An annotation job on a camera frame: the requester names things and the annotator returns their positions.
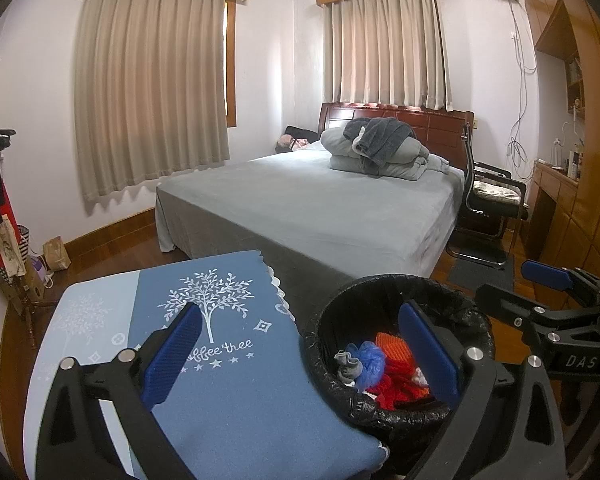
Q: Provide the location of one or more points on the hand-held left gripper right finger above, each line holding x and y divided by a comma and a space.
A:
427, 355

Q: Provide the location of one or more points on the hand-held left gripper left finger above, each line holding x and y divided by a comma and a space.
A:
172, 355

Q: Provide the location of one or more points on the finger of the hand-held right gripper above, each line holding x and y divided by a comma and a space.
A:
535, 307
545, 275

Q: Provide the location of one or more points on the orange pleated mesh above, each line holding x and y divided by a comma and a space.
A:
392, 347

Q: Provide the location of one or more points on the red cloth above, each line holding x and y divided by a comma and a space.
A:
395, 385

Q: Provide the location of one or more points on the translucent blue plastic bag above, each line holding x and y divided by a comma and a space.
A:
374, 362

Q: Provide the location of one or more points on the dark blue plastic ball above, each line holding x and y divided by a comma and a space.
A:
352, 348

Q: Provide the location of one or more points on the grey sock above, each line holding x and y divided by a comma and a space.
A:
347, 365

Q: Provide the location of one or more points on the trash bin with black bag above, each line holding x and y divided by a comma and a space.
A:
360, 305

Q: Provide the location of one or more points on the grey floor mat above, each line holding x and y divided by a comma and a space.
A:
480, 272

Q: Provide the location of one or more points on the blue tree print tablecloth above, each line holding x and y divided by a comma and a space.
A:
240, 410

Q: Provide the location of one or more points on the wooden desk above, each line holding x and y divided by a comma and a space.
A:
555, 185

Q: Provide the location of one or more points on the black office chair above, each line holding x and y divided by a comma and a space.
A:
490, 200

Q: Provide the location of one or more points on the white bottle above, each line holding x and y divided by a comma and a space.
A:
557, 152

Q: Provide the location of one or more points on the wooden wardrobe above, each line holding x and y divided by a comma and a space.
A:
590, 160

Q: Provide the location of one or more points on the wooden coat rack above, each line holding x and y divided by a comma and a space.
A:
30, 310

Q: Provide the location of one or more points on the brown paper bag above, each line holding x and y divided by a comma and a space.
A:
56, 255

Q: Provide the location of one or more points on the purple box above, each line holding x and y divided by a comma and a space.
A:
37, 270

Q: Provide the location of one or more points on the brown cardboard box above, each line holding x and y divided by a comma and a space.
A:
27, 287

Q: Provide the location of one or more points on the red wooden headboard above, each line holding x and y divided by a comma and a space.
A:
440, 130

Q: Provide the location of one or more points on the striped bag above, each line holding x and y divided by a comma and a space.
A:
26, 240

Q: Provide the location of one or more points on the bed with grey sheet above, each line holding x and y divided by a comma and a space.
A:
305, 205

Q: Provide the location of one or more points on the beige printed tote bag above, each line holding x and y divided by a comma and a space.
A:
7, 250

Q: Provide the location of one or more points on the dark grey towel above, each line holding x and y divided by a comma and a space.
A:
380, 135

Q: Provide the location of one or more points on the red bag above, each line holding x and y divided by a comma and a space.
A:
9, 210

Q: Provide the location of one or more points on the folded grey duvet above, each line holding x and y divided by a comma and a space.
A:
340, 145

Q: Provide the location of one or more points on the pink soft item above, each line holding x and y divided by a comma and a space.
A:
285, 144

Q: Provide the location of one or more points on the black bag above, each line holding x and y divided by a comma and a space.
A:
302, 132

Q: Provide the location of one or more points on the wide beige curtain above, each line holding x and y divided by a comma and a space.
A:
150, 90

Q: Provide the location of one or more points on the wooden window frame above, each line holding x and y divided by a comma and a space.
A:
231, 60

